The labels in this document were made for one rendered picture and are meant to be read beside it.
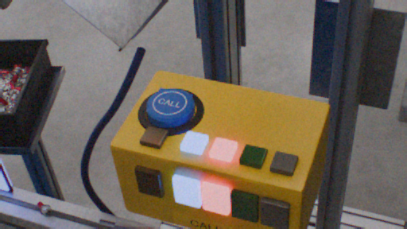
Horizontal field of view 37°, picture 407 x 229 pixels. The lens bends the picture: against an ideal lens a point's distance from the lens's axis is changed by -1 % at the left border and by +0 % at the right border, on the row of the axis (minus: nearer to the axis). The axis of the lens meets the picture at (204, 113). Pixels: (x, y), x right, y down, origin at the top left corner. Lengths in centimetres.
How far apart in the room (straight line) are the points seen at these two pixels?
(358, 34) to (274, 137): 51
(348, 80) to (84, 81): 139
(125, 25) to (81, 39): 164
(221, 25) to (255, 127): 55
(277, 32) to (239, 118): 190
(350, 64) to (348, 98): 7
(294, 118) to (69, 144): 158
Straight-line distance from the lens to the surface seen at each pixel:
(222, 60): 107
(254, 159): 46
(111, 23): 83
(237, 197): 46
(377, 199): 183
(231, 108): 50
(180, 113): 49
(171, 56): 229
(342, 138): 112
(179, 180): 48
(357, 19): 95
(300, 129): 49
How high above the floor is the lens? 142
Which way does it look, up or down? 44 degrees down
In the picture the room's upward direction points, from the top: 5 degrees counter-clockwise
